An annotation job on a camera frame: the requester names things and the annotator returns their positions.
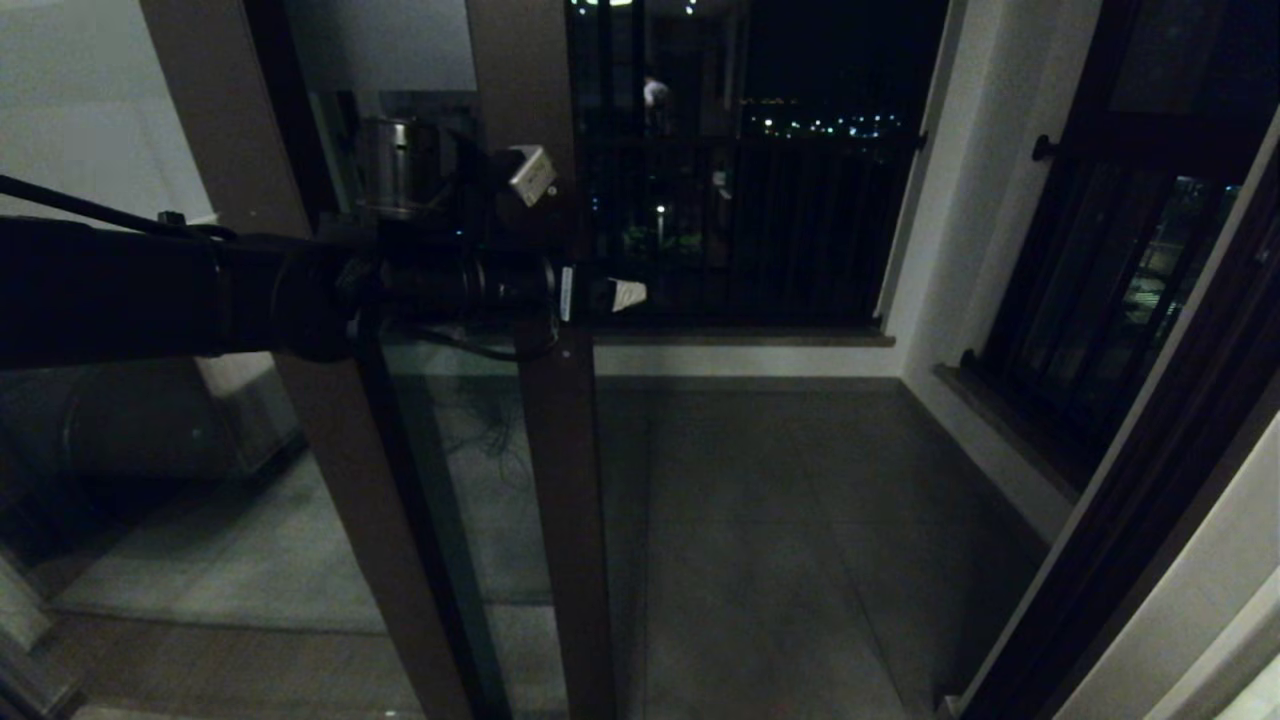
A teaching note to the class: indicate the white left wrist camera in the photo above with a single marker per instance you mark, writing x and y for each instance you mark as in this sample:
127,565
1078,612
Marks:
533,175

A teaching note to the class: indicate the grey rug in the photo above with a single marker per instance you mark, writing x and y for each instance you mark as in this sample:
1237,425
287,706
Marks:
250,560

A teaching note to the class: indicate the brown framed sliding glass door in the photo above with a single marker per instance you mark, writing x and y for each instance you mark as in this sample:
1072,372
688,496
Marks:
570,500

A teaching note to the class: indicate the black metal balcony railing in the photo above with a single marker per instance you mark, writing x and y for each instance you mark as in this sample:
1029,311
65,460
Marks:
800,230

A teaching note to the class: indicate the brown framed fixed glass panel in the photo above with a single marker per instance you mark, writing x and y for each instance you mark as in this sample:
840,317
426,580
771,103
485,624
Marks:
345,470

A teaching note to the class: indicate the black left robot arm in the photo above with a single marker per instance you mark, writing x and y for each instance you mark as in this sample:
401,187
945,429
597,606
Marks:
120,290

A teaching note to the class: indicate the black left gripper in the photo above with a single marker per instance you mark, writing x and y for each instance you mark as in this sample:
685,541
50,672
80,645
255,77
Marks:
450,285

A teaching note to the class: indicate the light grey sofa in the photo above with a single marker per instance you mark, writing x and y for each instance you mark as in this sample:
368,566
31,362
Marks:
130,420

